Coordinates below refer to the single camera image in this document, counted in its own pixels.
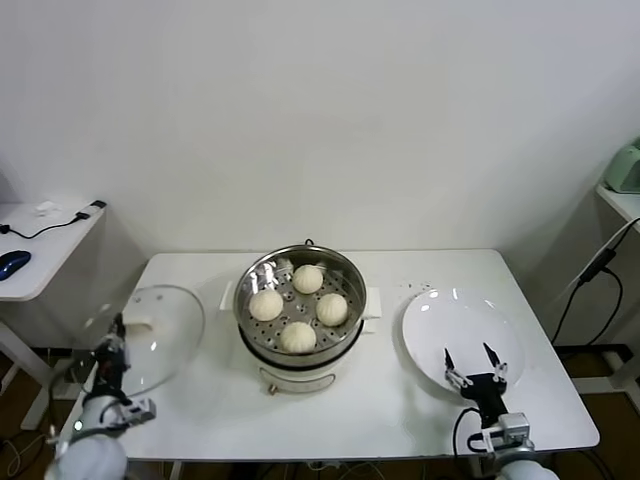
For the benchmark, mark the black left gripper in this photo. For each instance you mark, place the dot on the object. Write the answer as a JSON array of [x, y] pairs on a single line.
[[110, 372]]

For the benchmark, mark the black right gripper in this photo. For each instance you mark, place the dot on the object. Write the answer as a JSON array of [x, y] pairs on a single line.
[[482, 392]]

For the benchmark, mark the round glass pot lid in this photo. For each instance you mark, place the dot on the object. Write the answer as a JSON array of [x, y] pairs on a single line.
[[165, 340]]

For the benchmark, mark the white steamed baozi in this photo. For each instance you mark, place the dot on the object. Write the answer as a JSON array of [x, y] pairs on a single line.
[[307, 278], [332, 309], [266, 306], [298, 338]]

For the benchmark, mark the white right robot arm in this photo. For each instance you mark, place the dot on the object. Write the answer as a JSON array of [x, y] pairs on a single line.
[[525, 462]]

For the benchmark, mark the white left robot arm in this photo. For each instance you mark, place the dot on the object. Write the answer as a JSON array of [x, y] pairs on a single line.
[[85, 450]]

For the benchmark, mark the stainless steel steamer basket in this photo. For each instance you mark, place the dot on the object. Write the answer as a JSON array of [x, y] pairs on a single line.
[[260, 280]]

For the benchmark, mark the round white plate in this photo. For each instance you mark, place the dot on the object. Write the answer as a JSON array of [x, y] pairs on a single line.
[[460, 325]]

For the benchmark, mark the white side table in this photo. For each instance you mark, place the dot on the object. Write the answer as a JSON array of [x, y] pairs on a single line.
[[50, 250]]

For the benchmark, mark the blue computer mouse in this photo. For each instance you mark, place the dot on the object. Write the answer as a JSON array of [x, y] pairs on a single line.
[[14, 262]]

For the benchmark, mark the small black silver device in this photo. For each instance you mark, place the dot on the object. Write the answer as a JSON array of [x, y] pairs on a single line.
[[91, 209]]

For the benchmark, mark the small white object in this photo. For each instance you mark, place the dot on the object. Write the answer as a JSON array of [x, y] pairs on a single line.
[[47, 207]]

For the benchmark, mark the white electric cooker base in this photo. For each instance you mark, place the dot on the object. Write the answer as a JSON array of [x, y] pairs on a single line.
[[295, 377]]

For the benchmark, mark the white side desk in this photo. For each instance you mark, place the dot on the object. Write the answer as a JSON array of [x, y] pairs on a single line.
[[620, 205]]

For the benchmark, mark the pale green appliance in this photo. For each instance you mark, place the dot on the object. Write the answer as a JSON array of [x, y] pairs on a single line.
[[625, 170]]

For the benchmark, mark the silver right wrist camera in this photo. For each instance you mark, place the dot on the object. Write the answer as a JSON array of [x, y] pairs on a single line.
[[512, 427]]

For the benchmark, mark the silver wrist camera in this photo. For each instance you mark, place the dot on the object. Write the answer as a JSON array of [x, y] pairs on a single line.
[[137, 409], [512, 427]]

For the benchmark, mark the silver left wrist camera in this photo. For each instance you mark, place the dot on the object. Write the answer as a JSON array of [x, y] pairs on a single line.
[[137, 409]]

